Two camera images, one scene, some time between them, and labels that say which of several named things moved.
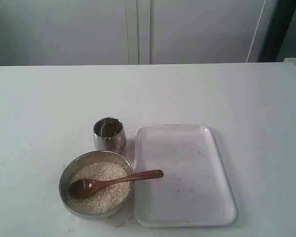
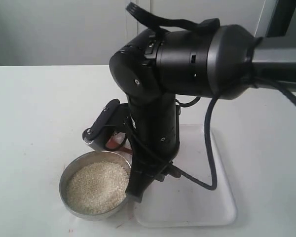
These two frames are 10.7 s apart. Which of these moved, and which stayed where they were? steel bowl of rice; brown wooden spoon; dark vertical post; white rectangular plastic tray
Moved: brown wooden spoon
Stayed: steel bowl of rice; dark vertical post; white rectangular plastic tray
